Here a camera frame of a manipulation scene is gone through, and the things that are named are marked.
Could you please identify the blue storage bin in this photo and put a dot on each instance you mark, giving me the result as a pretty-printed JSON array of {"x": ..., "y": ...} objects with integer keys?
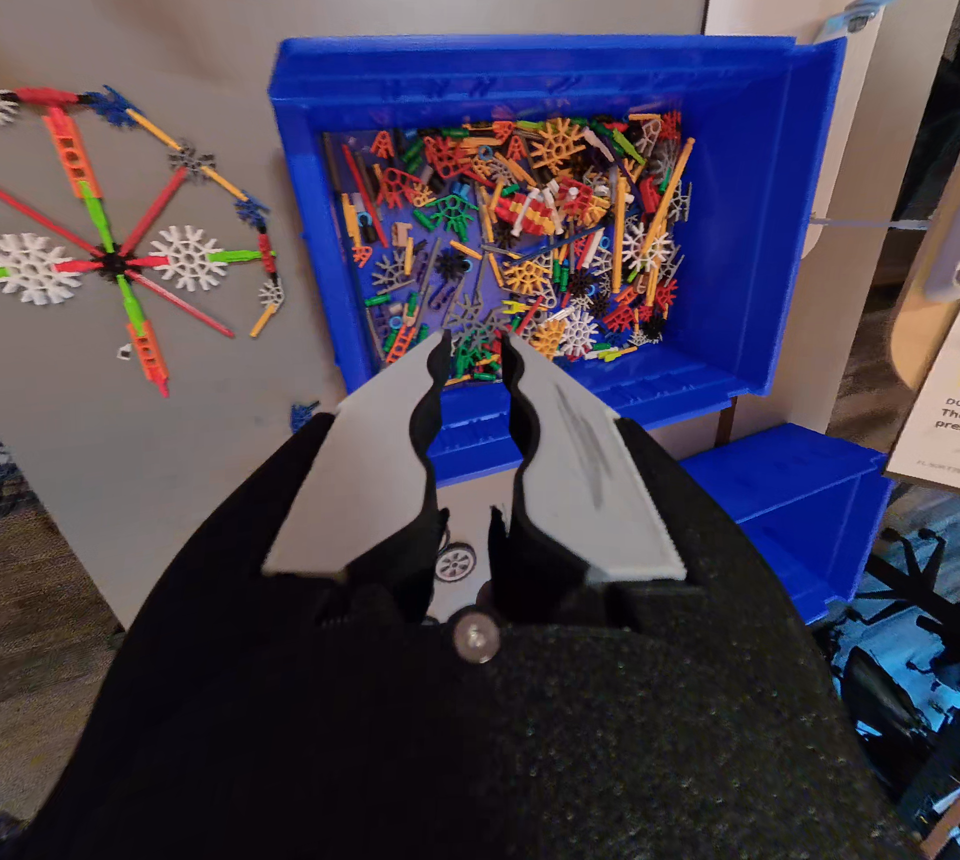
[
  {"x": 787, "y": 492},
  {"x": 750, "y": 199}
]

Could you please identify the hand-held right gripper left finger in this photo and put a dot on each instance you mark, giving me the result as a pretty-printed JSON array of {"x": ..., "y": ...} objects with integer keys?
[{"x": 352, "y": 485}]

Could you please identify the colourful construction toy wheel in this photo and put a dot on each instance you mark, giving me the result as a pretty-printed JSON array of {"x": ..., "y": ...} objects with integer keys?
[{"x": 240, "y": 254}]

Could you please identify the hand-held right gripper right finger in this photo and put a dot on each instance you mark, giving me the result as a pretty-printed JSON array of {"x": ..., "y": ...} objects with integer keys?
[{"x": 592, "y": 492}]

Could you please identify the wheeled construction toy frame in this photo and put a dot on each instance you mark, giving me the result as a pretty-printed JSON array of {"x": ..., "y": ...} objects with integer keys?
[{"x": 454, "y": 562}]

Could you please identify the white printed sign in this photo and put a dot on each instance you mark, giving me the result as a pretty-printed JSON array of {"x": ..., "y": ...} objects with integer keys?
[{"x": 937, "y": 440}]

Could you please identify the small blue toy connector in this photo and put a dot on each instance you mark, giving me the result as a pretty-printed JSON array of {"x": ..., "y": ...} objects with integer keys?
[{"x": 304, "y": 416}]

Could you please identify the black office chair base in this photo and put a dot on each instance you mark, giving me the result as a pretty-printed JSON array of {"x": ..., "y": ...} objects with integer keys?
[{"x": 877, "y": 695}]

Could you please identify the pile of colourful toy pieces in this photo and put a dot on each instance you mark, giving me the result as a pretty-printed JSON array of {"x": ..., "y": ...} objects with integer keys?
[{"x": 525, "y": 214}]

